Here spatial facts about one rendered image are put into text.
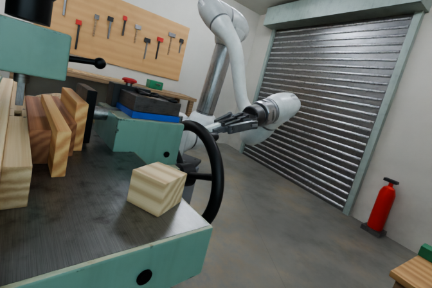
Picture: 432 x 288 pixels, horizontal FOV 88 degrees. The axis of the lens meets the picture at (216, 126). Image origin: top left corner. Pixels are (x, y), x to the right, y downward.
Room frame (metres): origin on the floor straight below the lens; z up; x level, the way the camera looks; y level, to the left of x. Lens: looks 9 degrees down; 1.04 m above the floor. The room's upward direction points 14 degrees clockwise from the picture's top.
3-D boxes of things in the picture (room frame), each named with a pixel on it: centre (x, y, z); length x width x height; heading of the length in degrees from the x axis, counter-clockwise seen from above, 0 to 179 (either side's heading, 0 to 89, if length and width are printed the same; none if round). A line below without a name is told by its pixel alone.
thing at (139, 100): (0.47, 0.16, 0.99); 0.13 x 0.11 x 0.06; 43
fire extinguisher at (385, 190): (2.28, -1.91, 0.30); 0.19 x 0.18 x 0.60; 125
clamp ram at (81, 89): (0.41, 0.22, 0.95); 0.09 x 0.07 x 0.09; 43
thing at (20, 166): (0.40, 0.36, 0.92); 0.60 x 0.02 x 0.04; 43
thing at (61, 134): (0.33, 0.25, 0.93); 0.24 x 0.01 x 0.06; 43
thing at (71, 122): (0.38, 0.27, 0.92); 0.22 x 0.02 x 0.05; 43
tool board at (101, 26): (3.38, 1.65, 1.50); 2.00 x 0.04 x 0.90; 125
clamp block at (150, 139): (0.46, 0.16, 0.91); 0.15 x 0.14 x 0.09; 43
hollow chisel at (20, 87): (0.33, 0.30, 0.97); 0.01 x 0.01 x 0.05; 43
